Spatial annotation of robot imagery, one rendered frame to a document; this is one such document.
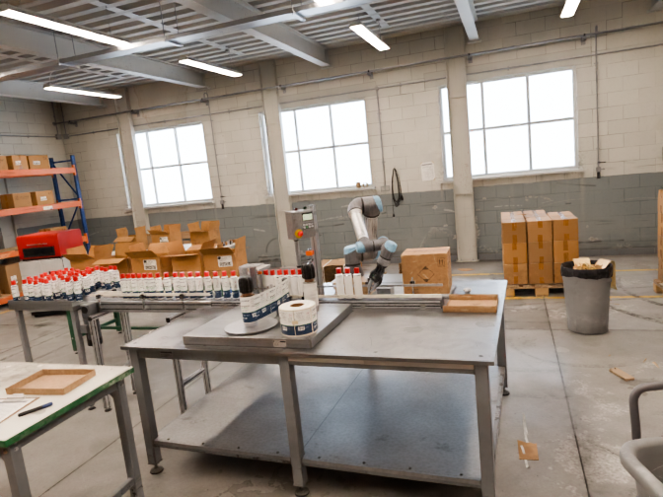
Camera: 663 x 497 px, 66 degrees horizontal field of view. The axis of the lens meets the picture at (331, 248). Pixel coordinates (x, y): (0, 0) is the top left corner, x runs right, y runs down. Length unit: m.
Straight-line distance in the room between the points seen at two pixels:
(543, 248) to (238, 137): 5.82
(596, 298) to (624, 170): 3.85
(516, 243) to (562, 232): 0.51
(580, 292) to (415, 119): 4.57
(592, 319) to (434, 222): 4.11
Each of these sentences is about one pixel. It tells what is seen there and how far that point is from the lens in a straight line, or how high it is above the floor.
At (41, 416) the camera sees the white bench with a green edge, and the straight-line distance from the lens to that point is 2.65.
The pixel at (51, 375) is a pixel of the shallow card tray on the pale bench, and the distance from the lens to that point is 3.16.
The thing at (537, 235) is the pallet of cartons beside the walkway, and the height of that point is 0.72.
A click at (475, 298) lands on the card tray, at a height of 0.84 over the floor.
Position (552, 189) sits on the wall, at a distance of 8.60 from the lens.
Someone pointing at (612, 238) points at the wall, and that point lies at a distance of 8.79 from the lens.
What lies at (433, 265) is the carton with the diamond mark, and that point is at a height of 1.04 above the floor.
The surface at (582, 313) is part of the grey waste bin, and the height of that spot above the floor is 0.21.
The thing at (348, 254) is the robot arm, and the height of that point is 1.10.
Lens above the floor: 1.73
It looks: 9 degrees down
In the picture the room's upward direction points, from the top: 6 degrees counter-clockwise
